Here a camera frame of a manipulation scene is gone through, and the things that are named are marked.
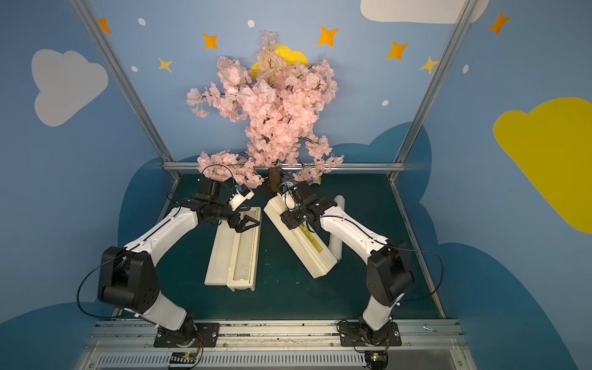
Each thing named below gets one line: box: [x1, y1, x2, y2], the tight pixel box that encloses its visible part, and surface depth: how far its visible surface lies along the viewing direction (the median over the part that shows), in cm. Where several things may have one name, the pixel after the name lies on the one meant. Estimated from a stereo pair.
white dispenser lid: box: [203, 219, 232, 286], surface depth 85 cm
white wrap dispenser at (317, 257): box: [263, 194, 339, 280], surface depth 84 cm
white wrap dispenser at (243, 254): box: [226, 206, 263, 293], surface depth 86 cm
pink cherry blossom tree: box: [186, 30, 344, 193], surface depth 76 cm
